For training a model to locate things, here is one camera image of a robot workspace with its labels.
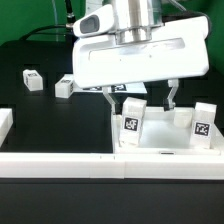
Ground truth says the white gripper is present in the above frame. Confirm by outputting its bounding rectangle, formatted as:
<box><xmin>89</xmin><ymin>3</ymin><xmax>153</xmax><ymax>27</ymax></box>
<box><xmin>72</xmin><ymin>3</ymin><xmax>210</xmax><ymax>115</ymax></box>

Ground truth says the white square table top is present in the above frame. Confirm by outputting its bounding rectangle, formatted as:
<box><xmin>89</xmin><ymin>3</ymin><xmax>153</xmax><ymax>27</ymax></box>
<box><xmin>111</xmin><ymin>107</ymin><xmax>224</xmax><ymax>156</ymax></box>

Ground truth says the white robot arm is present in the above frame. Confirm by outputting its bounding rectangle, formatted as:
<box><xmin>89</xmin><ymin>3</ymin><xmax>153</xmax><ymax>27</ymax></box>
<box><xmin>72</xmin><ymin>0</ymin><xmax>210</xmax><ymax>110</ymax></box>

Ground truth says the white fiducial marker sheet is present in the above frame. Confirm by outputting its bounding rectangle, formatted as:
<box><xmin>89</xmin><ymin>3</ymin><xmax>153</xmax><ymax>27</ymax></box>
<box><xmin>73</xmin><ymin>82</ymin><xmax>147</xmax><ymax>94</ymax></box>

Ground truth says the white U-shaped obstacle fence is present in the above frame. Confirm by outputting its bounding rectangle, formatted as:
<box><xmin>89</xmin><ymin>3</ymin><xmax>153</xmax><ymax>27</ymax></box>
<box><xmin>0</xmin><ymin>108</ymin><xmax>224</xmax><ymax>181</ymax></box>

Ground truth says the black cable bundle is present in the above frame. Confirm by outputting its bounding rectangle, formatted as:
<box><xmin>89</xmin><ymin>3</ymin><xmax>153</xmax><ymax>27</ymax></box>
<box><xmin>19</xmin><ymin>0</ymin><xmax>80</xmax><ymax>43</ymax></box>

